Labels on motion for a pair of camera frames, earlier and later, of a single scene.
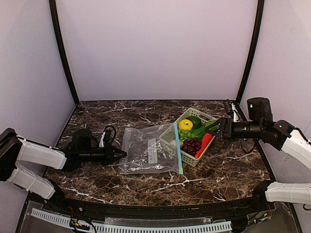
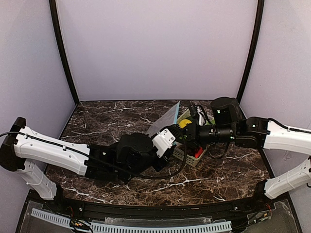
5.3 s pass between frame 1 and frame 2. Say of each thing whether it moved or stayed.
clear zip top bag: moved
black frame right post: stayed
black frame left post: stayed
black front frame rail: stayed
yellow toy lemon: stayed
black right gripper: moved
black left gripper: moved
